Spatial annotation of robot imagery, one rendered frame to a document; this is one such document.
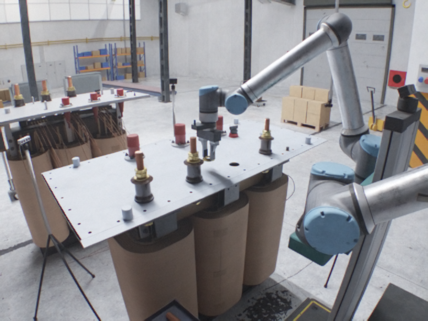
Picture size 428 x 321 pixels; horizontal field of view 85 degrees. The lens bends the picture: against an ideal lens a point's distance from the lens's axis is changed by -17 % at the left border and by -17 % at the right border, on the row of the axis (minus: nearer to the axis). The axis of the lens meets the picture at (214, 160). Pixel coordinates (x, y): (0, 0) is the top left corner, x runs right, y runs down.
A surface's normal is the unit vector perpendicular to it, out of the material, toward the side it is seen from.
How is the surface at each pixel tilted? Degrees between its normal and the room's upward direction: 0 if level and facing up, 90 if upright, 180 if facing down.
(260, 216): 90
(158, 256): 90
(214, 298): 90
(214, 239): 90
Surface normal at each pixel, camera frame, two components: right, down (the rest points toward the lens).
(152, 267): 0.30, 0.36
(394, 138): -0.76, 0.25
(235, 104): -0.09, 0.43
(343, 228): -0.41, 0.38
